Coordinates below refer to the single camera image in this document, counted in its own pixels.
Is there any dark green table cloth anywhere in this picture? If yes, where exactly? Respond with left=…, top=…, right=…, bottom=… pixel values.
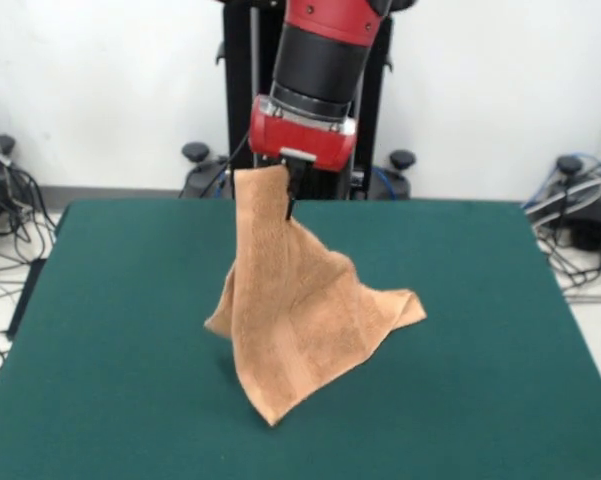
left=0, top=198, right=601, bottom=480

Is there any tan terry towel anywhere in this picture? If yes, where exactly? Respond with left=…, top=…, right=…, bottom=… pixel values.
left=202, top=167, right=428, bottom=428

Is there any black pedestal cable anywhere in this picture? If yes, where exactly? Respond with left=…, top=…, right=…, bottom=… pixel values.
left=198, top=122, right=257, bottom=200

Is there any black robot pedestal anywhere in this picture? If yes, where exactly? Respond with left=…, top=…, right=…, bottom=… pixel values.
left=179, top=0, right=417, bottom=202

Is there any blue floor cable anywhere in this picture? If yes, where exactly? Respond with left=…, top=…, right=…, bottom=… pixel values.
left=521, top=152, right=601, bottom=211

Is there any grey floor stand base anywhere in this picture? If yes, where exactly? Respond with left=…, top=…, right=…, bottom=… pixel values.
left=524, top=153, right=601, bottom=252

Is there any blue pedestal cable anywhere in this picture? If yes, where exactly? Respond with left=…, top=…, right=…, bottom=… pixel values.
left=371, top=166, right=407, bottom=200

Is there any black floor cable tangle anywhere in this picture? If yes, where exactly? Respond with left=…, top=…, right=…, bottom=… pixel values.
left=533, top=232, right=601, bottom=307
left=0, top=164, right=57, bottom=406

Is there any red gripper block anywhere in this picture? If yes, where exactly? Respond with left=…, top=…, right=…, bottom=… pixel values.
left=247, top=94, right=358, bottom=222

